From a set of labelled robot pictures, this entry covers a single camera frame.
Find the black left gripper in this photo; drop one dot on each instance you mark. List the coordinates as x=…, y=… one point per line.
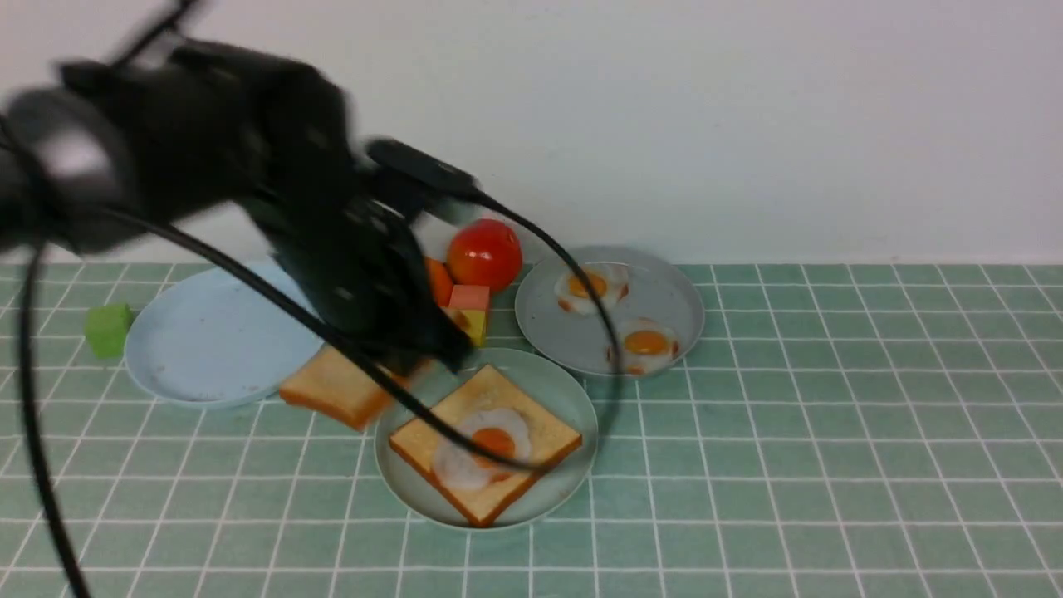
x=355, y=259

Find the toast slice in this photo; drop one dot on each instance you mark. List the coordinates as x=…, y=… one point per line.
x=497, y=416
x=331, y=385

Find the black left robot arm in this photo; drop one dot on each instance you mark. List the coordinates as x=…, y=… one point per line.
x=216, y=123

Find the orange fruit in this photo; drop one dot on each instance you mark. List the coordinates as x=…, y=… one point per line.
x=441, y=283

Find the yellow block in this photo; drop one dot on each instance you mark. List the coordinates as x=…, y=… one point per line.
x=473, y=322

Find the salmon pink block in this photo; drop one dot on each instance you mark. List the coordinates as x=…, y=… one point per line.
x=469, y=298

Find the red apple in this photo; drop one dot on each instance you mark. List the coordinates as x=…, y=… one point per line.
x=486, y=253

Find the green plate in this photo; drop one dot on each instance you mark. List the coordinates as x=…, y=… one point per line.
x=545, y=382

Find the fried egg front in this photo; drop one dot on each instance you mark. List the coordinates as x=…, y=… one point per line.
x=646, y=346

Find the grey plate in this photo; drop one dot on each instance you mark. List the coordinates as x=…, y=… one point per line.
x=561, y=321

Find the green cube block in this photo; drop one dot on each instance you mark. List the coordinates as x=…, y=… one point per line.
x=106, y=328

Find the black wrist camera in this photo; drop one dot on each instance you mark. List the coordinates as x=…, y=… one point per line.
x=412, y=183

